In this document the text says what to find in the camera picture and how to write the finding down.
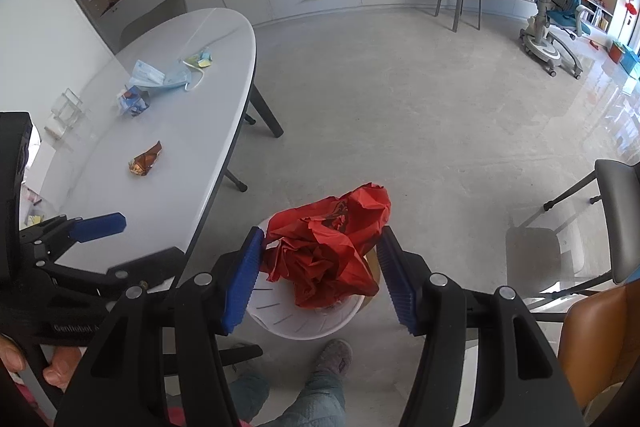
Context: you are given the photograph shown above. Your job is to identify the person's left hand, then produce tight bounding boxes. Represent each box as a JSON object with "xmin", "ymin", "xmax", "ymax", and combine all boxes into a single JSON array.
[{"xmin": 0, "ymin": 336, "xmax": 83, "ymax": 392}]

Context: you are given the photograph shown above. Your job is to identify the coloured storage boxes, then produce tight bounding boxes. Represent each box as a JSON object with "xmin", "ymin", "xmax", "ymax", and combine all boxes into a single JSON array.
[{"xmin": 607, "ymin": 39, "xmax": 640, "ymax": 80}]

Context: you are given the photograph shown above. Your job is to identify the white card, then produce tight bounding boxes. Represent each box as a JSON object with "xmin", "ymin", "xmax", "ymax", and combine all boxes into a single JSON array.
[{"xmin": 27, "ymin": 139, "xmax": 58, "ymax": 188}]

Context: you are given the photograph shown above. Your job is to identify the brown box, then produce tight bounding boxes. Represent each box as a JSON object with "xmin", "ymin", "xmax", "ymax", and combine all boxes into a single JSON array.
[{"xmin": 362, "ymin": 249, "xmax": 382, "ymax": 309}]

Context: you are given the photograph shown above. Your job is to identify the brown leather chair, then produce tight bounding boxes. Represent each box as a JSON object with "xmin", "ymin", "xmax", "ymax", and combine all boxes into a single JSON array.
[{"xmin": 557, "ymin": 279, "xmax": 640, "ymax": 427}]

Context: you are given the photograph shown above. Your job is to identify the grey shoe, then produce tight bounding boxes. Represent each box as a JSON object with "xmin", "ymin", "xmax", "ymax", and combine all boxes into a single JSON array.
[{"xmin": 297, "ymin": 339, "xmax": 353, "ymax": 389}]

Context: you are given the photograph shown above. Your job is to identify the clear glass pitcher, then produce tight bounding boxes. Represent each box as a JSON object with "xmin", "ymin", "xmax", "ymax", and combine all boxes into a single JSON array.
[{"xmin": 50, "ymin": 88, "xmax": 85, "ymax": 130}]

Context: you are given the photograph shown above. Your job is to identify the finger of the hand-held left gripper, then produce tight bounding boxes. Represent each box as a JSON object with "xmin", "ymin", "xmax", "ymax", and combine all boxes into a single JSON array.
[
  {"xmin": 37, "ymin": 247, "xmax": 187, "ymax": 304},
  {"xmin": 20, "ymin": 211, "xmax": 127, "ymax": 259}
]

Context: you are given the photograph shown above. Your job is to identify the small blue printed packet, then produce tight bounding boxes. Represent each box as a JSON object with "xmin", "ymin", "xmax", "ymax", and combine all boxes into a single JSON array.
[{"xmin": 116, "ymin": 86, "xmax": 152, "ymax": 118}]

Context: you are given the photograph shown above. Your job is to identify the grey chair black legs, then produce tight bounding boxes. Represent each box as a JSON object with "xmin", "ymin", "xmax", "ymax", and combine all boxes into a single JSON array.
[{"xmin": 505, "ymin": 159, "xmax": 640, "ymax": 308}]

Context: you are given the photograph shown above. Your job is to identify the person's pink clothing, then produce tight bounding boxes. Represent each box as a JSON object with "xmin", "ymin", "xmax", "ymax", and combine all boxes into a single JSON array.
[{"xmin": 0, "ymin": 382, "xmax": 46, "ymax": 427}]

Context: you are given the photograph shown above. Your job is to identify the person's right leg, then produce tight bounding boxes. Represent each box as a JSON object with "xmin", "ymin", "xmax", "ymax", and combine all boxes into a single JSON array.
[{"xmin": 265, "ymin": 369, "xmax": 347, "ymax": 427}]

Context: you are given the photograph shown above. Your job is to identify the black table leg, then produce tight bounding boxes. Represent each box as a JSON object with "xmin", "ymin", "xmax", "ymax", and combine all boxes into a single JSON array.
[
  {"xmin": 215, "ymin": 342, "xmax": 264, "ymax": 368},
  {"xmin": 248, "ymin": 84, "xmax": 284, "ymax": 138},
  {"xmin": 222, "ymin": 167, "xmax": 248, "ymax": 194}
]

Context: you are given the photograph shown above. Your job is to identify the red paper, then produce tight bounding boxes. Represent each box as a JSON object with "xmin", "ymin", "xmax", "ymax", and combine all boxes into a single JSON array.
[{"xmin": 262, "ymin": 182, "xmax": 392, "ymax": 309}]

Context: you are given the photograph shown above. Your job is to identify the person's left leg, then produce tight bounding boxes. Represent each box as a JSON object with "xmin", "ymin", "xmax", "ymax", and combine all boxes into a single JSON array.
[{"xmin": 229, "ymin": 371, "xmax": 271, "ymax": 427}]

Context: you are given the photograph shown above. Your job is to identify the brown foil wrapper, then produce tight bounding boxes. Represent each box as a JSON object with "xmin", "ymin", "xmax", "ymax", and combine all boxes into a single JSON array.
[{"xmin": 127, "ymin": 140, "xmax": 164, "ymax": 178}]

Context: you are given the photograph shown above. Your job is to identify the blue face mask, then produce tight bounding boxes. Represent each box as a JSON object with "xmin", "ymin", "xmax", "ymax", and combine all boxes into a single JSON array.
[
  {"xmin": 129, "ymin": 60, "xmax": 166, "ymax": 88},
  {"xmin": 150, "ymin": 66, "xmax": 207, "ymax": 96}
]

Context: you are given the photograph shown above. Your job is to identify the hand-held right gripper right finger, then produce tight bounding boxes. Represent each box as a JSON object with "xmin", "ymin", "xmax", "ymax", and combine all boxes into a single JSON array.
[{"xmin": 376, "ymin": 227, "xmax": 586, "ymax": 427}]

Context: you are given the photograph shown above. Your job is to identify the grey dining chair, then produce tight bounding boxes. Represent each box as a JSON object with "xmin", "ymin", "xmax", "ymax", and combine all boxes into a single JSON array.
[{"xmin": 120, "ymin": 0, "xmax": 188, "ymax": 52}]

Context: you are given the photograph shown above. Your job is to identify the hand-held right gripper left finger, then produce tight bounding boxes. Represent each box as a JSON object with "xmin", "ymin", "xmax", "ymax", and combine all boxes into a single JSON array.
[{"xmin": 54, "ymin": 227, "xmax": 266, "ymax": 427}]

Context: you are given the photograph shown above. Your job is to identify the white trash bin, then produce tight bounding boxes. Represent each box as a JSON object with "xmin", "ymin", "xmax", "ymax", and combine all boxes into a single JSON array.
[{"xmin": 244, "ymin": 217, "xmax": 367, "ymax": 340}]

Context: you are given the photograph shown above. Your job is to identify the green yellow wrapper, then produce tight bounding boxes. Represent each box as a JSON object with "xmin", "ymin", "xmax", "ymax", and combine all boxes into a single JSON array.
[{"xmin": 184, "ymin": 48, "xmax": 214, "ymax": 68}]

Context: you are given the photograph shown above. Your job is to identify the person's leg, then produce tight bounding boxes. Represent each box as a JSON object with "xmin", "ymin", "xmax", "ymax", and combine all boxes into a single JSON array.
[
  {"xmin": 229, "ymin": 371, "xmax": 271, "ymax": 427},
  {"xmin": 265, "ymin": 369, "xmax": 347, "ymax": 427}
]

